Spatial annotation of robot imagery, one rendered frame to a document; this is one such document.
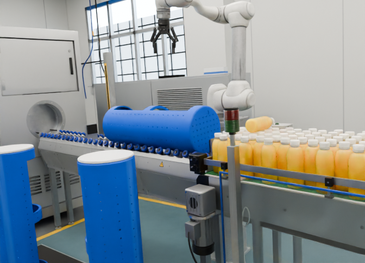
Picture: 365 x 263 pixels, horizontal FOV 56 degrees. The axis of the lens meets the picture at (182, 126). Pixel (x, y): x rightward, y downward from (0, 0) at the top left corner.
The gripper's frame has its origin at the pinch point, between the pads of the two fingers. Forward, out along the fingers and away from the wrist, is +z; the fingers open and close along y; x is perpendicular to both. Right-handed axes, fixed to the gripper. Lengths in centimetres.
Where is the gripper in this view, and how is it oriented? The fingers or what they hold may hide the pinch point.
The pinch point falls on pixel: (164, 51)
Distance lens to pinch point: 226.9
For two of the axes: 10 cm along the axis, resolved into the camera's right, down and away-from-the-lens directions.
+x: 4.5, -2.1, 8.7
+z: 0.1, 9.7, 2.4
